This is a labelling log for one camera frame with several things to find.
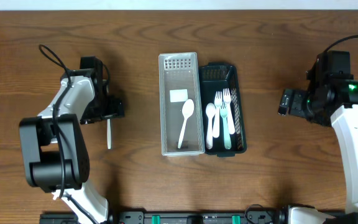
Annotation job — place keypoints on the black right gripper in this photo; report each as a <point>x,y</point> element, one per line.
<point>299,104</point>

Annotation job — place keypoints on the white plastic spoon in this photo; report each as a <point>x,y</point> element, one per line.
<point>187,111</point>
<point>210,112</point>
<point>109,134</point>
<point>56,194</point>

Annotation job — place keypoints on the clear plastic basket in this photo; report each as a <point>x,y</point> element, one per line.
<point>179,81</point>

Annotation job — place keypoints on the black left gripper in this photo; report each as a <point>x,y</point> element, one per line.
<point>111,112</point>

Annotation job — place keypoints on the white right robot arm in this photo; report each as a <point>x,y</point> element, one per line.
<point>341,108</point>

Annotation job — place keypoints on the dark green plastic basket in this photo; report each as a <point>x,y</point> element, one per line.
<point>218,77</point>

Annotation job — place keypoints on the white plastic fork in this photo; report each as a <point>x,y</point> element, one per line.
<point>218,100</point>
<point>227,100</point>
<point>226,135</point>

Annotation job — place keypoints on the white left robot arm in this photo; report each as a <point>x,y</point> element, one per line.
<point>54,151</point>

